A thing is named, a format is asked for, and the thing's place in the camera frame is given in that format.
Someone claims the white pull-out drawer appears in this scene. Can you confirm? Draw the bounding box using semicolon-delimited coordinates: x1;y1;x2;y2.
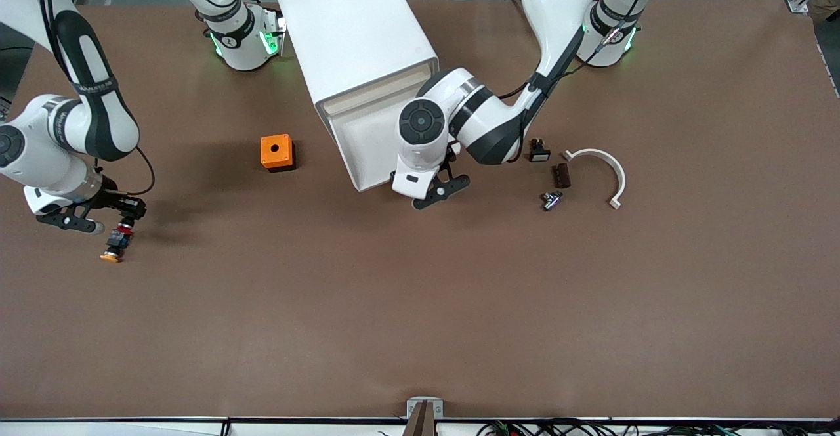
317;81;427;192

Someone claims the white drawer cabinet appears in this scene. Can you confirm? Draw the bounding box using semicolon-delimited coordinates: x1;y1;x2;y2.
276;0;439;118

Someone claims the grey metal table bracket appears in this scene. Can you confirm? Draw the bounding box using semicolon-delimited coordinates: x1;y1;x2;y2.
407;397;444;419

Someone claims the white semicircular pipe clamp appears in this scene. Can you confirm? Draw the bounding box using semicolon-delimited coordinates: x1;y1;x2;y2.
562;148;627;210

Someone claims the orange box with hole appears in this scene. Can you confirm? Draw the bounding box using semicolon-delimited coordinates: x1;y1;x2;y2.
261;134;296;173

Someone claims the black cable bundle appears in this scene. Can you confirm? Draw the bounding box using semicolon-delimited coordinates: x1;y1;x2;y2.
476;418;840;436

